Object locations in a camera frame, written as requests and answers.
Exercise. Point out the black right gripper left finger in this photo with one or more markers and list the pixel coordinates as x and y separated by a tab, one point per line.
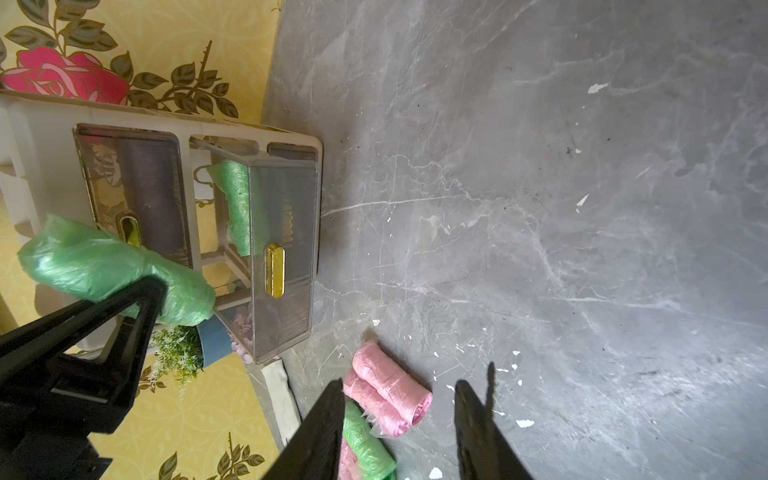
313	453

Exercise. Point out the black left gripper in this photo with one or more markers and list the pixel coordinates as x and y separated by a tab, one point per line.
51	401

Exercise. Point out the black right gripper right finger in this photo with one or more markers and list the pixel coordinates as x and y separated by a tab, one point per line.
482	450

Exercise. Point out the green trash bag roll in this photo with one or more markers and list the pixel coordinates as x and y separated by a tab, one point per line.
373	460
90	264
232	179

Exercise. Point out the pink trash bag roll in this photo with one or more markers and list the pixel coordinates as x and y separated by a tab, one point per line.
385	419
409	397
347	462

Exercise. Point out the beige three-drawer organizer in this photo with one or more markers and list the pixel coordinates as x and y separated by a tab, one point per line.
41	173

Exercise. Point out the purple flowers in white pot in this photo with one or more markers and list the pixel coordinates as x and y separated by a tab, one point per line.
241	334

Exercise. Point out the green plant in blue pot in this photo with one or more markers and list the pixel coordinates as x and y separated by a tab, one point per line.
182	352

